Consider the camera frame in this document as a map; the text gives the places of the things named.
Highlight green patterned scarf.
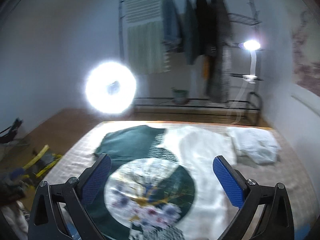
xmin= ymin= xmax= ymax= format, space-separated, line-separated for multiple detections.
xmin=86 ymin=125 xmax=196 ymax=239

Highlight white shiny cloth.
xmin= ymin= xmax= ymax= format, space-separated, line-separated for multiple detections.
xmin=158 ymin=126 xmax=236 ymax=239

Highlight metal clothes rack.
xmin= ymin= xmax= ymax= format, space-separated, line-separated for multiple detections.
xmin=134 ymin=0 xmax=263 ymax=126

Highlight dark hanging clothes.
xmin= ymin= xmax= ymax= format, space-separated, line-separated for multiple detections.
xmin=162 ymin=0 xmax=233 ymax=103

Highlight yellow black tripod stand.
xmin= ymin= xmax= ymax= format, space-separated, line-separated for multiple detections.
xmin=9 ymin=145 xmax=63 ymax=187

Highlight plaid bed blanket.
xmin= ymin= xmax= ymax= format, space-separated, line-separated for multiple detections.
xmin=40 ymin=121 xmax=319 ymax=239

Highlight folded white garment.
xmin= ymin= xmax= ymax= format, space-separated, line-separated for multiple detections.
xmin=226 ymin=127 xmax=281 ymax=165

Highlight green plant pot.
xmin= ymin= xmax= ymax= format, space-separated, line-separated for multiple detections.
xmin=171 ymin=88 xmax=189 ymax=105

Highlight white clip lamp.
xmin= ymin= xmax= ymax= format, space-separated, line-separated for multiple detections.
xmin=226 ymin=39 xmax=261 ymax=125

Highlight striped hanging towel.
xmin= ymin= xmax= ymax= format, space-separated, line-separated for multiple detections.
xmin=124 ymin=0 xmax=170 ymax=75

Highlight ring light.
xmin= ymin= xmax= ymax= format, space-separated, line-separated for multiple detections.
xmin=85 ymin=61 xmax=137 ymax=114

